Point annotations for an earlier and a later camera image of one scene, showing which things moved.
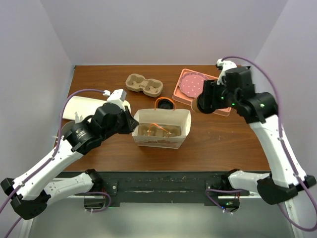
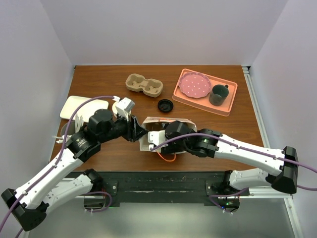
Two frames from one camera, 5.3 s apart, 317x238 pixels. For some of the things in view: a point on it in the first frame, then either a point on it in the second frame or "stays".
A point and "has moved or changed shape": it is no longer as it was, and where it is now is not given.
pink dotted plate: [191, 84] stays
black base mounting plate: [165, 189] stays
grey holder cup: [66, 128] stays
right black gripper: [210, 87] to [170, 148]
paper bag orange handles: [161, 128] has moved or changed shape
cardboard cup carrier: [150, 87] stays
